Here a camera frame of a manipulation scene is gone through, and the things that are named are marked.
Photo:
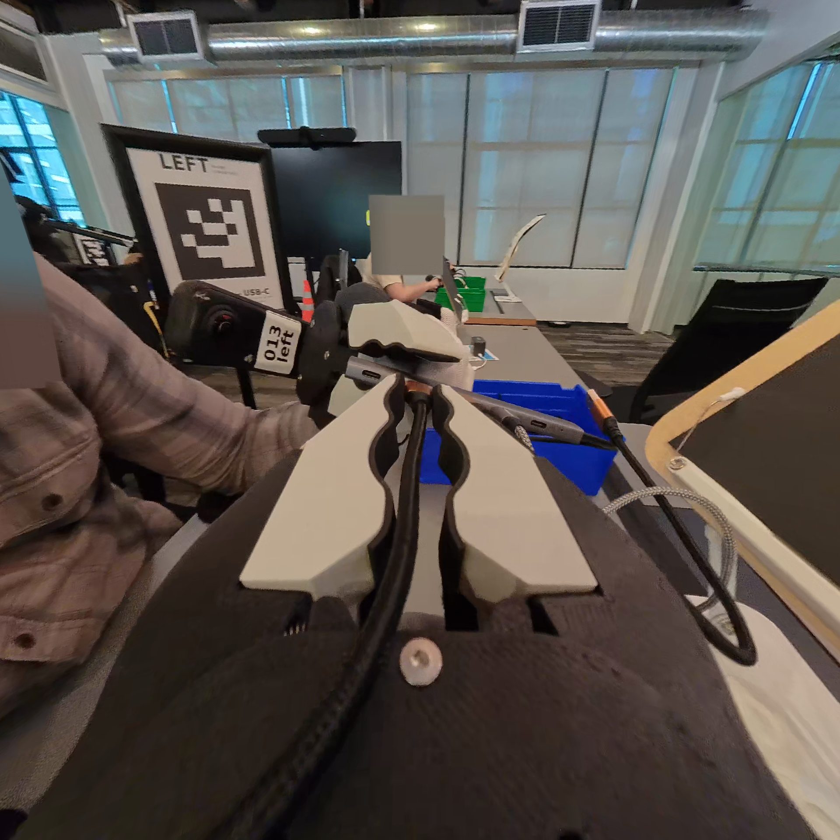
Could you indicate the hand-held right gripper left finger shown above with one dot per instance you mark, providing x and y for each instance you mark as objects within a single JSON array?
[{"x": 315, "y": 519}]

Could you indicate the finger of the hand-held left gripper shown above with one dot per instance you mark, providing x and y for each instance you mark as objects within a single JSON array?
[
  {"x": 355, "y": 397},
  {"x": 407, "y": 335}
]

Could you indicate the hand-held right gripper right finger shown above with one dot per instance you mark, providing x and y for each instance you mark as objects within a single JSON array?
[{"x": 519, "y": 519}]

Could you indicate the grey usb hub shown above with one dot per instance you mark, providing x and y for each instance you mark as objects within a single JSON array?
[{"x": 551, "y": 427}]

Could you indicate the blue plastic bin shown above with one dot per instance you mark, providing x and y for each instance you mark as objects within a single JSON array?
[{"x": 538, "y": 414}]

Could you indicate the person's left forearm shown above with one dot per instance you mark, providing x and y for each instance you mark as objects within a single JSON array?
[{"x": 197, "y": 420}]

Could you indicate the green box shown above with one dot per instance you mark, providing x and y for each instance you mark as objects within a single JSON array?
[{"x": 469, "y": 292}]

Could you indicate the orange traffic cone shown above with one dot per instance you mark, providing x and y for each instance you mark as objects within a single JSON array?
[{"x": 307, "y": 299}]

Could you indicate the black framed marker sign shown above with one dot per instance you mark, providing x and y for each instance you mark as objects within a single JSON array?
[{"x": 197, "y": 223}]

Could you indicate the black monitor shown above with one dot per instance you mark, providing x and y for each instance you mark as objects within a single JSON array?
[{"x": 335, "y": 197}]

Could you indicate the black office chair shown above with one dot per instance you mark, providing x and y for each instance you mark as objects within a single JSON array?
[{"x": 735, "y": 328}]

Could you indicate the silver ceiling duct pipes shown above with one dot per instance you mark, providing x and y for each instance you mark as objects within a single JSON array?
[{"x": 394, "y": 33}]

